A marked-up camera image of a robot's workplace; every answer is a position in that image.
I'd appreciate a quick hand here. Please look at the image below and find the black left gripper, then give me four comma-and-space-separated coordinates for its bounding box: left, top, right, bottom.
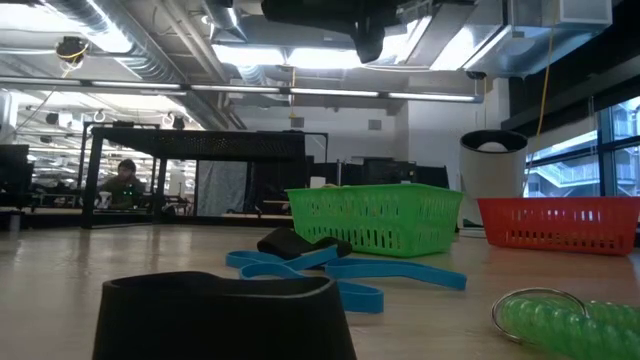
260, 0, 401, 65

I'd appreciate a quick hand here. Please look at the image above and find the black elastic band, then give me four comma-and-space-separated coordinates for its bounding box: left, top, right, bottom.
256, 226, 354, 261
92, 271, 358, 360

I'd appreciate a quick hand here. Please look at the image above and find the blue rubber band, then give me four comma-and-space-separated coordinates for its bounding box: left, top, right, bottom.
238, 263, 385, 315
324, 257, 468, 292
225, 246, 341, 272

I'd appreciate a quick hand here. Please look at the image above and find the green coil keychain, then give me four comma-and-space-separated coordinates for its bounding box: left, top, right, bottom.
490, 286, 640, 360

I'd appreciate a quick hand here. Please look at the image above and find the black background equipment row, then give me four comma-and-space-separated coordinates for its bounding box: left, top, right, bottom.
307, 155, 450, 190

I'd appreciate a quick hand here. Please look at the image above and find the green plastic basket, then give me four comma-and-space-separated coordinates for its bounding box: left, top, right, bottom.
285, 183, 465, 259

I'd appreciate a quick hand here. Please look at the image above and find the black perforated metal shelf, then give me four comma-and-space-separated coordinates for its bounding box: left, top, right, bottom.
81, 125, 307, 230

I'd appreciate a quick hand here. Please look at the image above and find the long ceiling light bar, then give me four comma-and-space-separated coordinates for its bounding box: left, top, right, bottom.
0, 77, 484, 105

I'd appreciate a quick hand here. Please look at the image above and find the red plastic basket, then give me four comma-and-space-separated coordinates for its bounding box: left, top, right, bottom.
476, 196, 640, 257

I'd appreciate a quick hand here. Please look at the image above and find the person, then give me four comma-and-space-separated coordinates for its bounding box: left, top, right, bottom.
97, 158, 147, 210

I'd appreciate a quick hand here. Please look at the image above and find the dark background monitor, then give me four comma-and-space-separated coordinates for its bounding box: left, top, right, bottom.
0, 143, 32, 209

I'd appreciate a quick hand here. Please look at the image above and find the metal ventilation duct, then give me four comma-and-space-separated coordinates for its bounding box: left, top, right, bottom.
462, 0, 614, 80

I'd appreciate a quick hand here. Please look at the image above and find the yellow hanging cable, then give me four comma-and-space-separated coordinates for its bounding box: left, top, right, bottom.
535, 0, 560, 144

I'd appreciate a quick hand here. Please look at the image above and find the black ceiling cable reel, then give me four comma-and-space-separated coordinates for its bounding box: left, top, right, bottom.
53, 35, 92, 65

